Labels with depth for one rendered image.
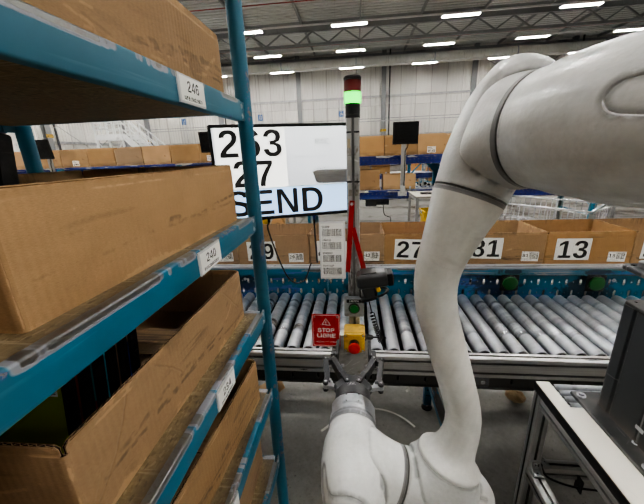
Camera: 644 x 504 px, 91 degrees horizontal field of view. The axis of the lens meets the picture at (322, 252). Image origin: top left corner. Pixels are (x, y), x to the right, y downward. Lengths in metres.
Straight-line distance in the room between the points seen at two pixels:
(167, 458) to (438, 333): 0.37
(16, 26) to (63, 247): 0.15
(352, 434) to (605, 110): 0.53
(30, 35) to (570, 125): 0.39
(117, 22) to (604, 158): 0.44
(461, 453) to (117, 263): 0.55
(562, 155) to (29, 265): 0.43
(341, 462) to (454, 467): 0.18
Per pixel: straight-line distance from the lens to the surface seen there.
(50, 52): 0.30
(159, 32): 0.47
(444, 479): 0.63
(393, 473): 0.62
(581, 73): 0.37
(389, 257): 1.70
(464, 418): 0.59
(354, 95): 1.01
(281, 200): 1.08
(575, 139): 0.35
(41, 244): 0.31
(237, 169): 1.08
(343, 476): 0.58
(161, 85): 0.39
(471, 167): 0.46
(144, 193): 0.39
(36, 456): 0.38
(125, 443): 0.42
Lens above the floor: 1.45
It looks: 17 degrees down
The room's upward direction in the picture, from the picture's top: 2 degrees counter-clockwise
